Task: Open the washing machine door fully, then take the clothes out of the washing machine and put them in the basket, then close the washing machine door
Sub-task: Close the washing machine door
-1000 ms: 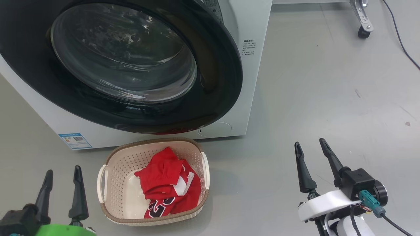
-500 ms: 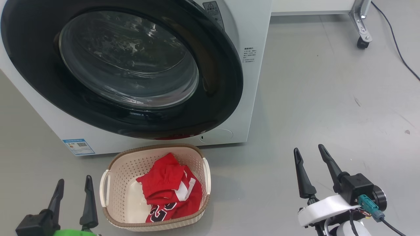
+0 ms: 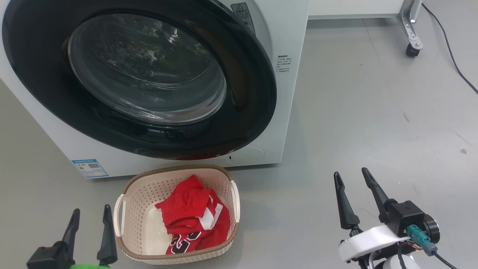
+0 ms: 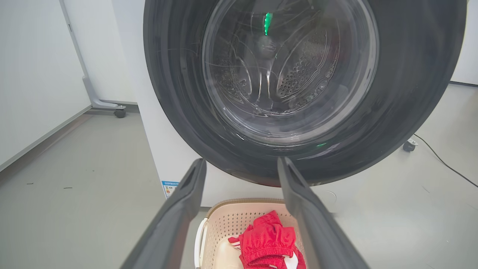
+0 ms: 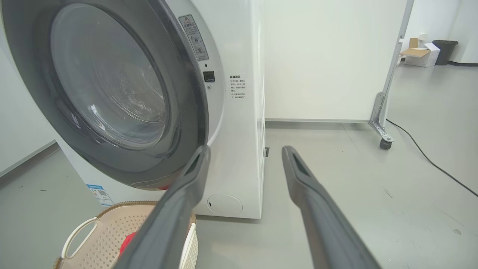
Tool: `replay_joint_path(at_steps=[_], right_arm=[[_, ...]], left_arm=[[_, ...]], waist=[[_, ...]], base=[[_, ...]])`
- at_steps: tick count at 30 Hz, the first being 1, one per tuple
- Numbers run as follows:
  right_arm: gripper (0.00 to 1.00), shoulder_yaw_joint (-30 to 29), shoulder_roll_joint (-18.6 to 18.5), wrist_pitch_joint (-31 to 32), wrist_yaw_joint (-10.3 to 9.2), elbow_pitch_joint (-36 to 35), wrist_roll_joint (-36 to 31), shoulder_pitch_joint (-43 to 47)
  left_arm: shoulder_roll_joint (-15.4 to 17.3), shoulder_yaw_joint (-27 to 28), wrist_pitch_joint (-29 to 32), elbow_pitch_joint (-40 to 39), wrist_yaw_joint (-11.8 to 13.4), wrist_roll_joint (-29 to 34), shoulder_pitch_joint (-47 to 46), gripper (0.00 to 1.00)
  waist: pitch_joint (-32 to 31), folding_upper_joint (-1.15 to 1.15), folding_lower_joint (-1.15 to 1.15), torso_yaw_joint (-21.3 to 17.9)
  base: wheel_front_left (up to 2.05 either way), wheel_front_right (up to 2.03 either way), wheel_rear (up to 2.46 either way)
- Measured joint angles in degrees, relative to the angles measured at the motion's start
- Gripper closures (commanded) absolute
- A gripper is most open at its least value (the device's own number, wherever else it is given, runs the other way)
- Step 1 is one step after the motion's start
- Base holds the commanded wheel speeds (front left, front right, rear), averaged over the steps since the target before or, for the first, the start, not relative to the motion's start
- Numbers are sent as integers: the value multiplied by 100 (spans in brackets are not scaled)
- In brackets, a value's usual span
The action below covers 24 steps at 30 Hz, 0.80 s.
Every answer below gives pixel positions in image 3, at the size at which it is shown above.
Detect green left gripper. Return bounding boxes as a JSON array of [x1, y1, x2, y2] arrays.
[[62, 204, 118, 269]]

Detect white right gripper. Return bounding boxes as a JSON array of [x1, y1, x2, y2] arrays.
[[333, 167, 411, 262]]

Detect red basketball jersey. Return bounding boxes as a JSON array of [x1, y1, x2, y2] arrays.
[[155, 175, 231, 255]]

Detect glass washing machine door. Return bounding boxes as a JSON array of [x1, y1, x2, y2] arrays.
[[2, 0, 277, 160]]

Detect cream perforated laundry basket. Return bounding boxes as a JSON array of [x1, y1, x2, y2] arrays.
[[113, 165, 240, 265]]

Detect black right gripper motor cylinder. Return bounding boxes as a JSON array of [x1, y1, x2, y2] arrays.
[[424, 216, 440, 243]]

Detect white front-load washing machine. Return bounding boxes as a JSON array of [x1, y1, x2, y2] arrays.
[[0, 0, 310, 179]]

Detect blue energy label sticker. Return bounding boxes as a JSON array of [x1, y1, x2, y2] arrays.
[[71, 159, 109, 179]]

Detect grey warning sticker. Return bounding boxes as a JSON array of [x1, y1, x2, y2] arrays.
[[230, 3, 256, 36]]

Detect right camera cable teal plug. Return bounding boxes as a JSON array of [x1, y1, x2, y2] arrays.
[[406, 224, 458, 269]]

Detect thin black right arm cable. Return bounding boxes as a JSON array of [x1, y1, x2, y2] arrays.
[[397, 243, 407, 269]]

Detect black power cable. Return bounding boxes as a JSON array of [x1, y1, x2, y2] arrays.
[[422, 3, 478, 94]]

